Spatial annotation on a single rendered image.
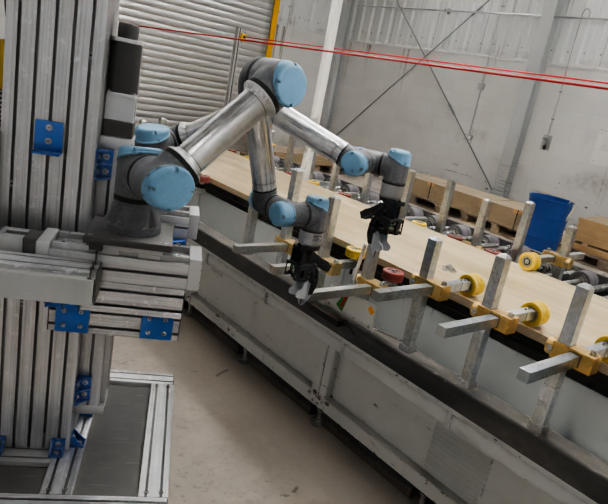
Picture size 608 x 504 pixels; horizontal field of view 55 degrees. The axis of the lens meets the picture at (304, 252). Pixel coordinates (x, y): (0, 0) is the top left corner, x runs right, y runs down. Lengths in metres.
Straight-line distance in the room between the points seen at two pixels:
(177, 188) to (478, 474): 1.48
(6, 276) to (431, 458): 1.64
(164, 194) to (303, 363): 1.60
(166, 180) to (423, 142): 9.69
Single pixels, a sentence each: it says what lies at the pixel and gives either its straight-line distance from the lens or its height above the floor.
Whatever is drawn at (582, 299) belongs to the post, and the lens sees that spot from 1.72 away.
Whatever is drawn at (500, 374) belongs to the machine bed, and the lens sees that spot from 2.14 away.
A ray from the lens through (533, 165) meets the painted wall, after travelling 9.84.
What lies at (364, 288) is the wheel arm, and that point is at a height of 0.86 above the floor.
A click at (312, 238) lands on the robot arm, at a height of 1.06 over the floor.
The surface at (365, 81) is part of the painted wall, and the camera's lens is 12.10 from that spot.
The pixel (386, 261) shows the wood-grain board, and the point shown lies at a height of 0.90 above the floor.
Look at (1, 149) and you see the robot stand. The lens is 1.84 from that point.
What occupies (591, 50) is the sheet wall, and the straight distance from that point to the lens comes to 9.74.
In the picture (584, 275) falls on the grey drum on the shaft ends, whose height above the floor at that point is 0.84.
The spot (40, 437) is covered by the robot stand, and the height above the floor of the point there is 0.27.
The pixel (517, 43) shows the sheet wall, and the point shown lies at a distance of 10.30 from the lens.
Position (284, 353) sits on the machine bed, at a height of 0.21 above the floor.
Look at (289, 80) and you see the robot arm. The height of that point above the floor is 1.51.
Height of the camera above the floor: 1.51
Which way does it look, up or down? 16 degrees down
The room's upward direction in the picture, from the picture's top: 11 degrees clockwise
